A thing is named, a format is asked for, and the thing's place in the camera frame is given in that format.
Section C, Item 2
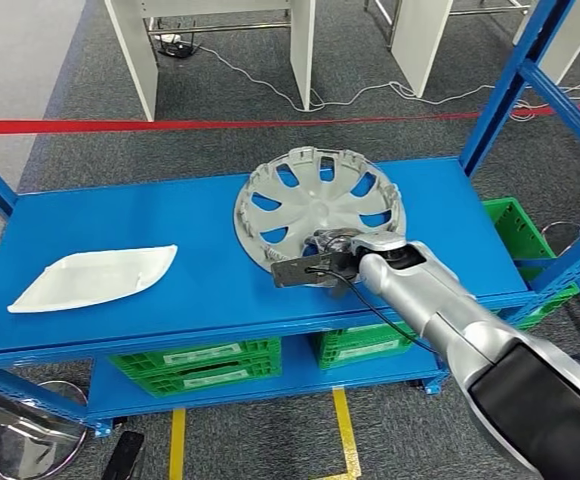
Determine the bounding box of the white plastic trim part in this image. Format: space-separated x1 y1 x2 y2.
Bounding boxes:
7 244 178 315

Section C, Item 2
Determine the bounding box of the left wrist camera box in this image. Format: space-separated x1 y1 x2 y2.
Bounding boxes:
101 430 146 480

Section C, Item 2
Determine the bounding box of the white desk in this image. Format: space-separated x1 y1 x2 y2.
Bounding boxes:
363 0 454 99
512 0 580 84
104 0 317 123

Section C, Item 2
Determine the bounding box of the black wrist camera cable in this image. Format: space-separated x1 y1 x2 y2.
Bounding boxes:
304 264 439 356

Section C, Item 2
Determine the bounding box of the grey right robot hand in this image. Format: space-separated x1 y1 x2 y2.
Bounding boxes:
302 227 407 293

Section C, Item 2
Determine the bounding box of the black power strip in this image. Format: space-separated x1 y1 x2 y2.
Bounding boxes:
156 34 202 61

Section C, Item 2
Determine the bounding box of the red barrier belt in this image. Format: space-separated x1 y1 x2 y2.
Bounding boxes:
0 99 580 137

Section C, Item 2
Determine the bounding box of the white floor cable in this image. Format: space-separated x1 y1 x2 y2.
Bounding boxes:
197 44 580 124

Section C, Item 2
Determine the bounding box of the grey plastic wheel hubcap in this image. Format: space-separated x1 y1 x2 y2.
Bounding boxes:
233 145 407 289

